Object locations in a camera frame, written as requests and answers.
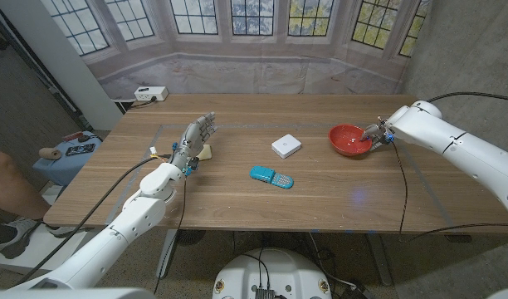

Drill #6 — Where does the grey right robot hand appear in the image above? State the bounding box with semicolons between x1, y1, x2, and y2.
359;115;395;150

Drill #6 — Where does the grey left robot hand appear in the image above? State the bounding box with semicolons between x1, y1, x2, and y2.
169;110;218;178

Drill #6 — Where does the red bowl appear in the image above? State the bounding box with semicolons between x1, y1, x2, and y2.
328;124;374;158

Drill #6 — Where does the blue toy phone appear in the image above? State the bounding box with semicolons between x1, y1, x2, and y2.
249;165;295;190

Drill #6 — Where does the white square box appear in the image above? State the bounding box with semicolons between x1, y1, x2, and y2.
271;133;303;159

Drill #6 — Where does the black phone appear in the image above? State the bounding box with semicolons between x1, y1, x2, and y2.
65;143;96;158

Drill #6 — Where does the pale yellow block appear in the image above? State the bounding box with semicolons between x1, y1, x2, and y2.
195;144;213;161

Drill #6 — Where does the white power strip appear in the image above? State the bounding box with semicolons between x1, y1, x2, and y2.
133;86;169;103

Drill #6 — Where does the printed window backdrop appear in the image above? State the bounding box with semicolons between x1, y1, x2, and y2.
40;0;432;100

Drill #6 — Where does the grey table leg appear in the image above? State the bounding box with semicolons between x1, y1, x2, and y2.
155;228;178;279
364;233;394;287

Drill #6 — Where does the blue stool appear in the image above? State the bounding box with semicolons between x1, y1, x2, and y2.
32;131;104;187

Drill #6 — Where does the brown twine roll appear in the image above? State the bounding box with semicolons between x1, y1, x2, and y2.
38;147;62;161

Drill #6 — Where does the white column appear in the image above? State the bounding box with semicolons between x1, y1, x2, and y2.
0;0;125;132

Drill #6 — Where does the grey sneaker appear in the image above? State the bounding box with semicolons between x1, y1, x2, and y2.
0;218;42;261
44;223;93;240

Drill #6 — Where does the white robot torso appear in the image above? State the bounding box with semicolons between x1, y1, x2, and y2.
212;248;333;299

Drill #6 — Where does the black perforated panel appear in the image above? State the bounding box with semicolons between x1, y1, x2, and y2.
0;7;87;167

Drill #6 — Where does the person's bare leg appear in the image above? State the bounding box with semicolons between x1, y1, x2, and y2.
0;145;51;221

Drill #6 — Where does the white floor platform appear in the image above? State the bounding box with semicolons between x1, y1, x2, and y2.
0;223;93;275

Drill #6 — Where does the black power strip cable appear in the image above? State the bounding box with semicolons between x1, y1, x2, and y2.
127;97;158;110

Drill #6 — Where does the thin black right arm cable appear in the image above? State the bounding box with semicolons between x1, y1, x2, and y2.
390;140;508;244

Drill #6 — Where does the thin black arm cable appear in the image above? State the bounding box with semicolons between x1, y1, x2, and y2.
390;140;508;244
153;176;188;296

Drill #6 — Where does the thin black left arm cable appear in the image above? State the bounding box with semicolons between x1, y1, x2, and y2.
153;176;188;296

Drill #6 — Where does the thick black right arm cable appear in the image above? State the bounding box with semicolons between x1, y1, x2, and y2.
426;91;508;104

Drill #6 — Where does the black torso cable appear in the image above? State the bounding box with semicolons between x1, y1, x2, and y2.
241;248;271;287

